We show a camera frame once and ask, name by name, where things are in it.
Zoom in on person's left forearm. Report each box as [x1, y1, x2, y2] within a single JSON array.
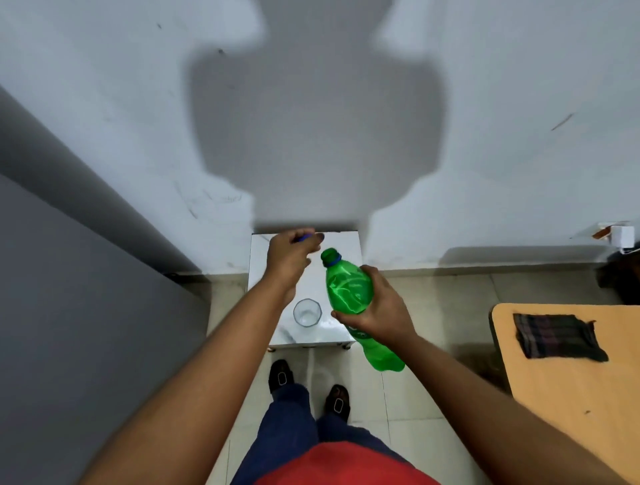
[[77, 274, 299, 485]]

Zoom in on person's blue trousers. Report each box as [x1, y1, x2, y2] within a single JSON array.
[[230, 383, 417, 485]]

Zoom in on person's right hand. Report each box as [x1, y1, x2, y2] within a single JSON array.
[[331, 265, 419, 351]]

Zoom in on clear drinking glass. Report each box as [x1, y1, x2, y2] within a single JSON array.
[[292, 298, 323, 328]]

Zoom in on person's left hand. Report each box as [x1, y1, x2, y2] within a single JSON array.
[[262, 229, 325, 305]]

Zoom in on white power adapter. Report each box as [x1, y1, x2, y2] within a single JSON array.
[[610, 225, 636, 249]]

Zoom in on person's right forearm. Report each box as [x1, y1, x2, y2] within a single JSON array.
[[372, 333, 632, 485]]

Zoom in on person's red shirt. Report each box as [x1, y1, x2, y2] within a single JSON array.
[[254, 442, 442, 485]]

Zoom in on person's black right shoe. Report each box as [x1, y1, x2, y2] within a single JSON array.
[[323, 384, 351, 423]]

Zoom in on dark plaid cloth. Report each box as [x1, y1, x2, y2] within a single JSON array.
[[512, 313, 610, 363]]

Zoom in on light wooden table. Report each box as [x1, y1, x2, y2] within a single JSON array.
[[488, 302, 640, 485]]

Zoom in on small white marble-look table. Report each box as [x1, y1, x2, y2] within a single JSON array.
[[247, 231, 362, 351]]

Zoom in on person's black shoe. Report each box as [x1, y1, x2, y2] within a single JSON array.
[[323, 384, 351, 423], [268, 359, 295, 396]]

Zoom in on green plastic bottle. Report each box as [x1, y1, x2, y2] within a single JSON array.
[[320, 247, 407, 373]]

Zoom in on person's black left shoe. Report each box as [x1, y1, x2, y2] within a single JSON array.
[[268, 359, 295, 396]]

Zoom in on dark chair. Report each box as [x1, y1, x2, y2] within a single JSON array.
[[597, 249, 640, 306]]

